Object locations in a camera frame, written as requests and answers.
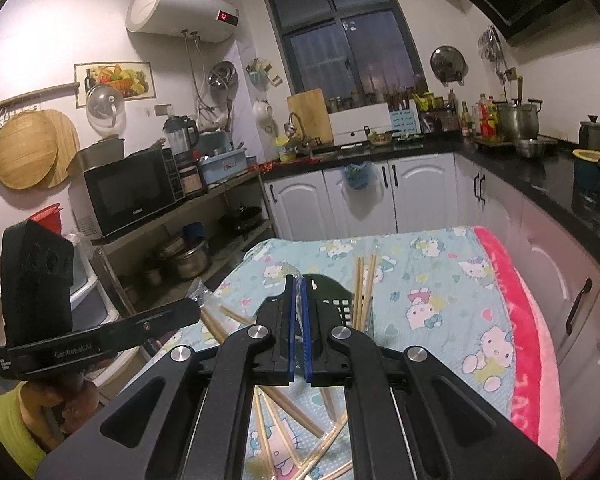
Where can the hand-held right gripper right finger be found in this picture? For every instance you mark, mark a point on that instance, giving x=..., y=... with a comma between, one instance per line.
x=307, y=320

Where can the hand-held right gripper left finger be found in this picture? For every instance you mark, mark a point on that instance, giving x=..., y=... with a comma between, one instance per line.
x=291, y=310

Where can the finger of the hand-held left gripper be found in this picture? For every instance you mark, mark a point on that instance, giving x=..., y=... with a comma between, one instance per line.
x=155, y=325

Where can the green plastic utensil holder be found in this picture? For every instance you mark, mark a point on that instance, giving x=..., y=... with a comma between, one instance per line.
x=337, y=300

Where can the pile of wooden chopsticks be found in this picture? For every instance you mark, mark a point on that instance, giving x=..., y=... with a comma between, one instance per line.
x=365, y=285

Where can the person's left forearm green sleeve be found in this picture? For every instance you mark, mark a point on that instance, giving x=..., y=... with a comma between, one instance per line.
x=10, y=420

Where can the person's left hand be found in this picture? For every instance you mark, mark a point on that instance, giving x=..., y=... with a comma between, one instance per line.
x=77, y=405

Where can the plastic drawer unit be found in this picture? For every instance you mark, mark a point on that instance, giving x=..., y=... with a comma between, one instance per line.
x=87, y=305

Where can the red plastic basin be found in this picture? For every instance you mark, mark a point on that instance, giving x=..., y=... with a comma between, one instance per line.
x=47, y=217

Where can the steel cooking pot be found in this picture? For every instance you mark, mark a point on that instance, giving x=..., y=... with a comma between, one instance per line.
x=192, y=260

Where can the black wok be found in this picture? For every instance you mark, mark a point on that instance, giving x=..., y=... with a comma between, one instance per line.
x=242, y=217

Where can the black microwave oven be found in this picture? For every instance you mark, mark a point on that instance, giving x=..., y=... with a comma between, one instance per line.
x=125, y=195

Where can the round bamboo tray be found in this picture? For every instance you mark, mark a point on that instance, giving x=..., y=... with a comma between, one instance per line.
x=25, y=150

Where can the round wooden board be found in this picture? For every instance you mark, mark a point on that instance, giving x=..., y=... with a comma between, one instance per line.
x=67, y=145

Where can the metal shelf rack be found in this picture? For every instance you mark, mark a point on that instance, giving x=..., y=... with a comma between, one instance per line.
x=220, y=187

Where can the grey lidded pot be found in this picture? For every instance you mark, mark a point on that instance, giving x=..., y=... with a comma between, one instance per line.
x=100, y=152

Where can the blue hanging bag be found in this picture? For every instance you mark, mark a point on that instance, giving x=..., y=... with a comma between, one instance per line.
x=358, y=176

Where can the light blue dish box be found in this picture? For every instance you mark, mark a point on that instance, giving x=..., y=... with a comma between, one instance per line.
x=225, y=165

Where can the white kitchen base cabinets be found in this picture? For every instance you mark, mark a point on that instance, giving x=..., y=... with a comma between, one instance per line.
x=420, y=195

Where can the wooden rolling pin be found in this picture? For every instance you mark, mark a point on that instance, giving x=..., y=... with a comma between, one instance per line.
x=40, y=92

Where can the glass pot lid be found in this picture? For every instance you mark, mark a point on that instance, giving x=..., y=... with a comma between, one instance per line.
x=105, y=105

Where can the black blender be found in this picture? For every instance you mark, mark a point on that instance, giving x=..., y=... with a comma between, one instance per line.
x=177, y=135

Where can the metal faucet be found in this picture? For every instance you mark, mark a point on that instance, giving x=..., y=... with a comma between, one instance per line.
x=294, y=116

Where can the wooden cutting board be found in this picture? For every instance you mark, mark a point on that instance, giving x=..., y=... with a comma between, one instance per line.
x=310, y=115

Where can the white ceramic pot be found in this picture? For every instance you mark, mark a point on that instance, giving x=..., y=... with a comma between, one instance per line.
x=262, y=112

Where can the white box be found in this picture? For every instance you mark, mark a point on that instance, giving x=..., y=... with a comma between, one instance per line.
x=360, y=120

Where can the row of glass jars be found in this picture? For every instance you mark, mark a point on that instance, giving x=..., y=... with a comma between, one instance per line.
x=337, y=104

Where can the pink fleece blanket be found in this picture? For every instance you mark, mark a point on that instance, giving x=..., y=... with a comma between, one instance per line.
x=525, y=335

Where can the light blue cutlery holder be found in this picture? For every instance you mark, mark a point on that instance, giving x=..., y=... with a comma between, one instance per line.
x=405, y=122

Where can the hanging steel colander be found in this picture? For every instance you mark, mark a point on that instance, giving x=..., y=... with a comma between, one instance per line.
x=222, y=75

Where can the dark framed window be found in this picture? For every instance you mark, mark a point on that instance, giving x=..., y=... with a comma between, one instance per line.
x=330, y=60

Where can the row of sauce bottles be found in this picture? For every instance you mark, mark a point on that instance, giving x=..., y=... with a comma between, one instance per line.
x=487, y=117

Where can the black kitchen countertop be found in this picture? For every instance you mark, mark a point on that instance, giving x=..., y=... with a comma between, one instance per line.
x=540, y=180

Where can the small steel bowl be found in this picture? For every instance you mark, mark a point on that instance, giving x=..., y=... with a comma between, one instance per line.
x=530, y=147

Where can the steel stock pot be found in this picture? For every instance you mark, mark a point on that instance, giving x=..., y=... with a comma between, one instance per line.
x=517, y=122

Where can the hanging steel pot lid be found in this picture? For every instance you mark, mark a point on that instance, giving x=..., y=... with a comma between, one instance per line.
x=447, y=62

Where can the white water heater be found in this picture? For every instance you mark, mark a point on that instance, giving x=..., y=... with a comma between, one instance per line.
x=180, y=7

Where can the dark blue pot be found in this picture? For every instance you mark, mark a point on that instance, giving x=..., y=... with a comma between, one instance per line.
x=590, y=185

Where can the bunch of hanging kitchen tools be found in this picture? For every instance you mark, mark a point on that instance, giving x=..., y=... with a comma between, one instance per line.
x=492, y=45

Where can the black teapot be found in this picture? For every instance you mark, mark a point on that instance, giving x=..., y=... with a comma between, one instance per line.
x=594, y=135

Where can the fruit wall poster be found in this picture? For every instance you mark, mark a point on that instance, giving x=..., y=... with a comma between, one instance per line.
x=125, y=77

